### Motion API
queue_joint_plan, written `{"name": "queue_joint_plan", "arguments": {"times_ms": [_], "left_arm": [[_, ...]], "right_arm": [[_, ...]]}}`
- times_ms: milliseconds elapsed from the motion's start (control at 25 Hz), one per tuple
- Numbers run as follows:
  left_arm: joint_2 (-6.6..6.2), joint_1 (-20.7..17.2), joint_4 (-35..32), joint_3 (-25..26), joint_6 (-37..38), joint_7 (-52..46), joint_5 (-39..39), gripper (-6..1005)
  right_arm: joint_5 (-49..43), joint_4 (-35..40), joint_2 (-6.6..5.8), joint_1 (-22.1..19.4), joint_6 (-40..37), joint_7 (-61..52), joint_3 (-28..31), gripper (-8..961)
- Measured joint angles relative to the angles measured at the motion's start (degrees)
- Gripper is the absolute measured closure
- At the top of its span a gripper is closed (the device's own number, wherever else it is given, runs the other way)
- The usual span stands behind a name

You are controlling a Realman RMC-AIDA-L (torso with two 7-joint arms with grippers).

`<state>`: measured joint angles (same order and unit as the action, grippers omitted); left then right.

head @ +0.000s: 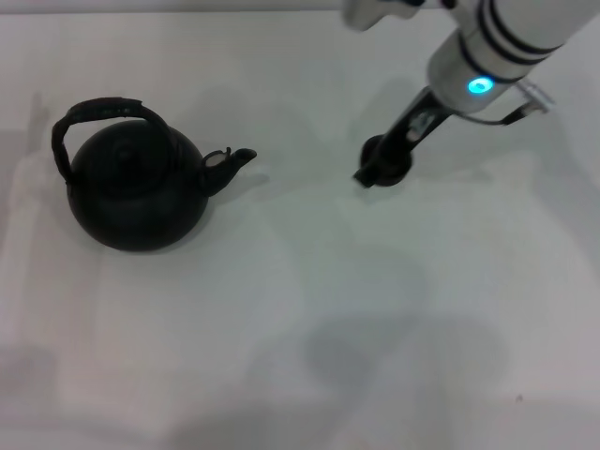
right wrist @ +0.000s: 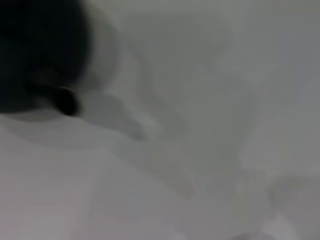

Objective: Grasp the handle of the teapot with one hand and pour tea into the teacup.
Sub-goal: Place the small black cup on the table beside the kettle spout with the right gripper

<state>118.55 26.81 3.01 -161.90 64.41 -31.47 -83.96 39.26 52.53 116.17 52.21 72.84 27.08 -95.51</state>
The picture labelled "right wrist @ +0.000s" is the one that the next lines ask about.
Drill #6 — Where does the black round teapot with handle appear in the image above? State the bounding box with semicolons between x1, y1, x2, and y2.
0;0;92;117

